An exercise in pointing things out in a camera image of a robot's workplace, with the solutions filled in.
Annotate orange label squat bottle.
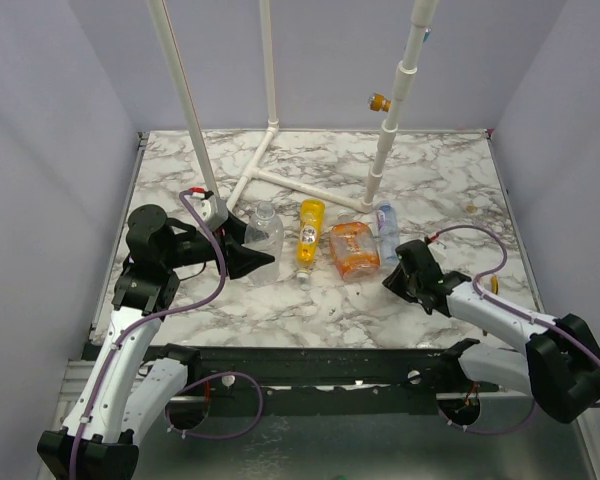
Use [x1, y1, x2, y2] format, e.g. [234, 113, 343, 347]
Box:
[329, 221, 380, 282]

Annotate small blue-label water bottle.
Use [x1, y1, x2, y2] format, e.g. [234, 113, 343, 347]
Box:
[376, 201, 400, 265]

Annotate white PVC pipe frame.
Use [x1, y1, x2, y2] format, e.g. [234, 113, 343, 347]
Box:
[144, 0, 440, 214]

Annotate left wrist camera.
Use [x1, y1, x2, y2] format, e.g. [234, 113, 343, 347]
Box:
[189, 187, 229, 231]

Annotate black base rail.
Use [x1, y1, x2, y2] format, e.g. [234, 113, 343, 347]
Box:
[141, 344, 473, 417]

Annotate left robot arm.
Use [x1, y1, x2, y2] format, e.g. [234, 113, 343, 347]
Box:
[37, 197, 275, 479]

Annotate clear plastic bottle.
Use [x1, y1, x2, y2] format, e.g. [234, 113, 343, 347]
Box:
[244, 201, 284, 287]

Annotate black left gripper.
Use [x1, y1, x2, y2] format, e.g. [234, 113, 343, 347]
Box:
[163, 209, 276, 278]

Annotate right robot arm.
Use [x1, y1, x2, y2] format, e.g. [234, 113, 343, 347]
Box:
[383, 240, 600, 423]

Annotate yellow pomelo drink bottle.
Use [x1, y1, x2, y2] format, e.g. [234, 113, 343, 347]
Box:
[296, 199, 325, 282]

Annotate orange knob on pipe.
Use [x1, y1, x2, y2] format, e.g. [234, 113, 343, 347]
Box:
[368, 93, 391, 112]

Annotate yellow handled pliers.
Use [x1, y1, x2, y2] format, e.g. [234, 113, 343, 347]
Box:
[490, 275, 499, 294]

